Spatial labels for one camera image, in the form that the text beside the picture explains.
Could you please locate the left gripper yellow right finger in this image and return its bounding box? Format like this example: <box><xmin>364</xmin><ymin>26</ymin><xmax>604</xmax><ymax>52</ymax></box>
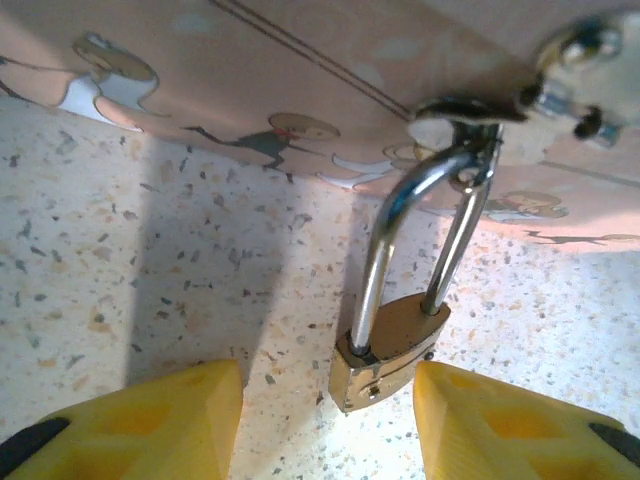
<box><xmin>413</xmin><ymin>360</ymin><xmax>640</xmax><ymax>480</ymax></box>

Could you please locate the brass padlock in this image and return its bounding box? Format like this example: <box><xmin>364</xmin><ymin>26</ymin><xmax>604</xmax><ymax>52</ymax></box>
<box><xmin>328</xmin><ymin>149</ymin><xmax>496</xmax><ymax>414</ymax></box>

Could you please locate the pink wedding cartoon box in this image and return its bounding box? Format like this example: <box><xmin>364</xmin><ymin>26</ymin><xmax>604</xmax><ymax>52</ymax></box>
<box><xmin>0</xmin><ymin>0</ymin><xmax>640</xmax><ymax>246</ymax></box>

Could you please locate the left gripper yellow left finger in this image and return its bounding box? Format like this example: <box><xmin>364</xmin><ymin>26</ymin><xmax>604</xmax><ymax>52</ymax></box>
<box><xmin>0</xmin><ymin>358</ymin><xmax>245</xmax><ymax>480</ymax></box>

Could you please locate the silver box hasp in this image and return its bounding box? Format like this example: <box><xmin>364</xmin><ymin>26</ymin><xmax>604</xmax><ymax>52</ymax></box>
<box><xmin>407</xmin><ymin>12</ymin><xmax>631</xmax><ymax>186</ymax></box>

